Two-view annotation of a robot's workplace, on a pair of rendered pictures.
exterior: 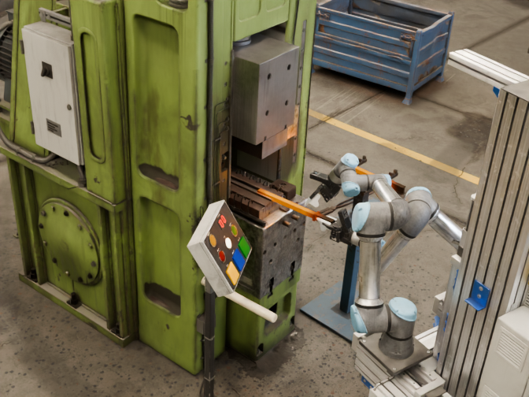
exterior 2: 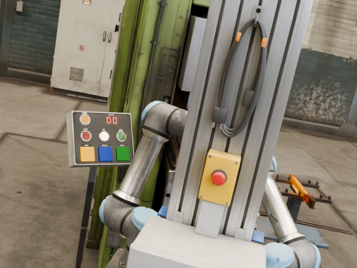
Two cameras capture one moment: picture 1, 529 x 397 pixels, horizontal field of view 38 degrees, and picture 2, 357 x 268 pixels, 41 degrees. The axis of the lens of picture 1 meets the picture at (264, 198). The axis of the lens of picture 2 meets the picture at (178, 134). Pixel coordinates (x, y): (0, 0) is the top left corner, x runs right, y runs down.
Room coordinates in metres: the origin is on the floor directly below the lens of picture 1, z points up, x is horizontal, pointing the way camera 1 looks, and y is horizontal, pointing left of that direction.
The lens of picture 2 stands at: (1.25, -1.76, 1.82)
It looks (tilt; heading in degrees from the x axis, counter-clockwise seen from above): 15 degrees down; 44
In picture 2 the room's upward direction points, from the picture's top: 11 degrees clockwise
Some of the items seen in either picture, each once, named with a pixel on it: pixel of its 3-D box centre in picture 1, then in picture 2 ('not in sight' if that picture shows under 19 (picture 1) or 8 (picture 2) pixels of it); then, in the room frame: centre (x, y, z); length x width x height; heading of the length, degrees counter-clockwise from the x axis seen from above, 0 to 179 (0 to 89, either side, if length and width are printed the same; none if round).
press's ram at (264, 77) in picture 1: (248, 80); (214, 56); (3.38, 0.11, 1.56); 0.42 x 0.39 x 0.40; 54
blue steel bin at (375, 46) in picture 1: (378, 42); not in sight; (7.27, -1.05, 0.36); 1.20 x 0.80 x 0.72; 56
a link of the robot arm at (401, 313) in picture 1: (400, 316); (143, 228); (2.40, -0.58, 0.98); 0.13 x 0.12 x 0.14; 98
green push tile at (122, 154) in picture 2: (243, 247); (122, 153); (2.80, 0.08, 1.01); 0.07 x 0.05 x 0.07; 169
